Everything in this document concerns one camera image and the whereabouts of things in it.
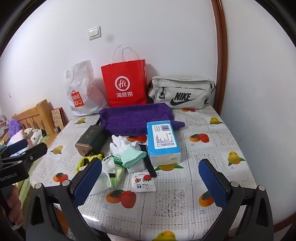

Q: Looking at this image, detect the wooden nightstand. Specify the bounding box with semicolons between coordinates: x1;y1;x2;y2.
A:
44;130;67;149

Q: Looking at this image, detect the green blanket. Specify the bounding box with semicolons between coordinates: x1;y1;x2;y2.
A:
14;178;33;207

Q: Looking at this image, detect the white wall light switch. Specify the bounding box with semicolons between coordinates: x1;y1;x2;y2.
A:
88;26;101;40

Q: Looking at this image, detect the dark green tin box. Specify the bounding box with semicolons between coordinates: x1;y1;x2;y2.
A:
75;125;108;156

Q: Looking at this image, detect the light green tissue packet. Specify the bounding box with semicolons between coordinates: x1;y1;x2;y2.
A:
107;168;129;189

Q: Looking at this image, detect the red paper shopping bag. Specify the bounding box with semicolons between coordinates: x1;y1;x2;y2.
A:
100;44;148;108

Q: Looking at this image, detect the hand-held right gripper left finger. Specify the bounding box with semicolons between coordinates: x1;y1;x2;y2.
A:
25;158;111;241

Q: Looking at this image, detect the white sock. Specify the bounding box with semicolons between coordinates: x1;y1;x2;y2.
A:
109;135;147;168

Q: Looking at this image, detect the black strap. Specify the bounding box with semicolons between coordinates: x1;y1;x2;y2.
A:
138;144;157;178

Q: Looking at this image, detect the patterned cover book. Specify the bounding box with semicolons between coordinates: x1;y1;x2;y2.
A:
51;107;66;130

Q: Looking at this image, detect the wooden bed headboard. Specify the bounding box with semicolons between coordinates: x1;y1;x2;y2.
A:
11;99;58;139

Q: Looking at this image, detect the brown wooden door frame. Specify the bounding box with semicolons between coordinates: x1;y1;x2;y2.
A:
211;0;228;116

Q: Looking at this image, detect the small white printed sachet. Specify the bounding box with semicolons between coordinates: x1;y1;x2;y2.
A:
131;173;155;193

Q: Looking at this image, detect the blue tissue pack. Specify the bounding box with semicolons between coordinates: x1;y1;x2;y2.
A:
146;120;181;166

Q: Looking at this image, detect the white sponge block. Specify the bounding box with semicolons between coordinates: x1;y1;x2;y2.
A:
127;160;148;174

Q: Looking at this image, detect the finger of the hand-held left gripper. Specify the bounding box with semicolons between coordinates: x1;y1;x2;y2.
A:
0;138;29;160
0;142;48;172

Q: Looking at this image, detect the person's left hand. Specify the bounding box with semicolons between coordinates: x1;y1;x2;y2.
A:
6;185;25;230

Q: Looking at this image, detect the white spotted stuffed toy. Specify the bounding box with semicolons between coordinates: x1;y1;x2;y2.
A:
22;127;45;145

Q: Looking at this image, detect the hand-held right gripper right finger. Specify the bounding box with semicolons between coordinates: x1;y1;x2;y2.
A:
196;158;274;241

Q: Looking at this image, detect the purple plush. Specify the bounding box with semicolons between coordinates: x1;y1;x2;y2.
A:
8;119;22;137

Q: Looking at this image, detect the grey waist bag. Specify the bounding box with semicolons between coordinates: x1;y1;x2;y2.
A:
147;75;216;110

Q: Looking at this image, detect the purple towel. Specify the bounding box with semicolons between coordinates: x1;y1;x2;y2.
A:
99;103;186;137

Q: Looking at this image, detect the yellow mesh cloth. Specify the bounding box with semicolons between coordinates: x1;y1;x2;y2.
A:
75;154;103;173

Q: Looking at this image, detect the white plastic shopping bag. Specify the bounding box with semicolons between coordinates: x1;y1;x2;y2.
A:
64;60;108;117

